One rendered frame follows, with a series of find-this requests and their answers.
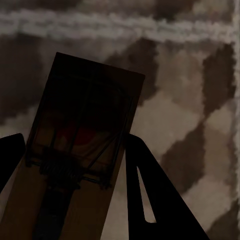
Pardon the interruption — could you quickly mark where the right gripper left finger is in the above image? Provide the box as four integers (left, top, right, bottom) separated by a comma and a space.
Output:
0, 133, 26, 194

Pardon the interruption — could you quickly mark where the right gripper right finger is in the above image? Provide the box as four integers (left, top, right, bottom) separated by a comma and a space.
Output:
125, 133, 210, 240

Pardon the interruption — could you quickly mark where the mousetrap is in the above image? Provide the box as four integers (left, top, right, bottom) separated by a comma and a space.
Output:
0, 52, 146, 240

